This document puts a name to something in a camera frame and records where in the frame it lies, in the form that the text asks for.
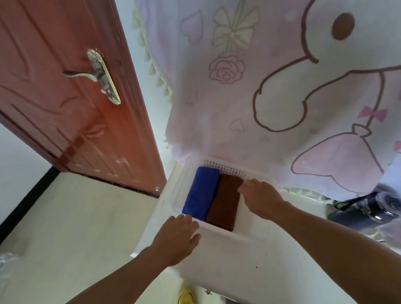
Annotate dark blue water bottle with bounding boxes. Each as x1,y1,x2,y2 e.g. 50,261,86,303
326,187,401,235

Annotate reddish brown wooden door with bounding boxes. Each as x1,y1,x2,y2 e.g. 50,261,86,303
0,0,183,198

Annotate pink cartoon rabbit cloth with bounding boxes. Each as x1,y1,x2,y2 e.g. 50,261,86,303
117,0,401,210

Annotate person's left hand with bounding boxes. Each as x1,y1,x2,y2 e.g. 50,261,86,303
148,211,204,270

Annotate blue folded towel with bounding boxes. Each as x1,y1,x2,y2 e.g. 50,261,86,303
181,165,221,224

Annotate white chest appliance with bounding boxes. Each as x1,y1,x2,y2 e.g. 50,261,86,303
126,159,401,304

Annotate white plastic mesh basket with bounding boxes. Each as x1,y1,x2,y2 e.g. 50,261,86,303
168,153,281,242

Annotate person's right forearm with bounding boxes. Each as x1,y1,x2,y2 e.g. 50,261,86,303
265,199,401,304

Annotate brown towel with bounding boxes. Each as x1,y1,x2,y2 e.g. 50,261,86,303
204,172,245,233

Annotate person's left forearm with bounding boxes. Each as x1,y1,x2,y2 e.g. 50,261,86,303
59,240,178,304

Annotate person's right hand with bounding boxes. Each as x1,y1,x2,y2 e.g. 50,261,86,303
235,177,288,222

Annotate gold lever door handle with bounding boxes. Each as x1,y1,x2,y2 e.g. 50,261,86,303
60,46,127,107

